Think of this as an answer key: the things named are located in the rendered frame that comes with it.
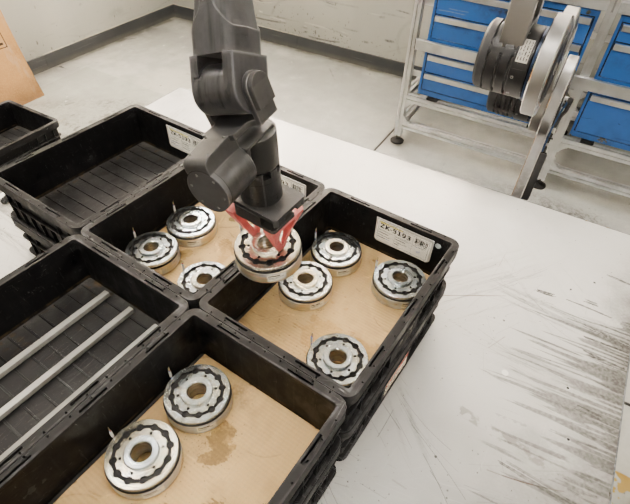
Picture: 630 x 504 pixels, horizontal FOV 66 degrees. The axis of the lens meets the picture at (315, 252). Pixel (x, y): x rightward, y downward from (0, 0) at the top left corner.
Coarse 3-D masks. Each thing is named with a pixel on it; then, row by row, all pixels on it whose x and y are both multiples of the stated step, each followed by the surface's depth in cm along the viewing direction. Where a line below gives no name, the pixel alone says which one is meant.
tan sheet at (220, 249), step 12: (216, 216) 110; (228, 216) 110; (228, 228) 107; (216, 240) 104; (228, 240) 104; (180, 252) 101; (192, 252) 101; (204, 252) 101; (216, 252) 102; (228, 252) 102; (180, 264) 99; (192, 264) 99; (228, 264) 99; (168, 276) 96
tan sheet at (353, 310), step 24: (360, 264) 100; (336, 288) 95; (360, 288) 95; (264, 312) 90; (288, 312) 91; (312, 312) 91; (336, 312) 91; (360, 312) 91; (384, 312) 91; (264, 336) 87; (288, 336) 87; (360, 336) 87; (384, 336) 87
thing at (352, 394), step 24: (336, 192) 101; (384, 216) 97; (216, 288) 81; (432, 288) 84; (216, 312) 78; (408, 312) 80; (288, 360) 72; (384, 360) 74; (336, 384) 69; (360, 384) 69
